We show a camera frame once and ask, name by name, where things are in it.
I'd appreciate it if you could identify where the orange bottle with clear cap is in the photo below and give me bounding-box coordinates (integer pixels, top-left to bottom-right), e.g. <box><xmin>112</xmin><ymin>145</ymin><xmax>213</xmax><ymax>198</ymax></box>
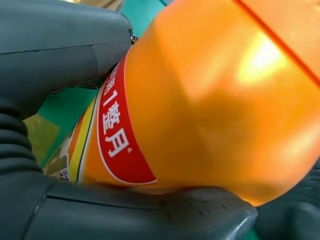
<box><xmin>43</xmin><ymin>0</ymin><xmax>320</xmax><ymax>208</ymax></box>

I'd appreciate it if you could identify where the yellow film wrapped board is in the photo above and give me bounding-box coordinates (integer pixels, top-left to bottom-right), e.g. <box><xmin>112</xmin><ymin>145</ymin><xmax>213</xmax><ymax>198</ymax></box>
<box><xmin>23</xmin><ymin>112</ymin><xmax>62</xmax><ymax>168</ymax></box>

